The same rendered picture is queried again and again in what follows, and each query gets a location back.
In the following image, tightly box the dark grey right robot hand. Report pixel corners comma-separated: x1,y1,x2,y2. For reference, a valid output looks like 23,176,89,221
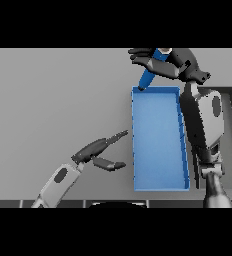
127,47,212,85

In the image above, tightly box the blue bin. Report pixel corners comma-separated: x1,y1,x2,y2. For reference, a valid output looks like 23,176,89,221
131,85,191,192

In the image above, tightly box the blue pipe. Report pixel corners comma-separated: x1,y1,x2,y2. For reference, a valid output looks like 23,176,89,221
137,47,173,92

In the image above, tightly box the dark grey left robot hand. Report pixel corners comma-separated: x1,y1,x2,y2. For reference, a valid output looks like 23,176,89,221
70,129,129,172

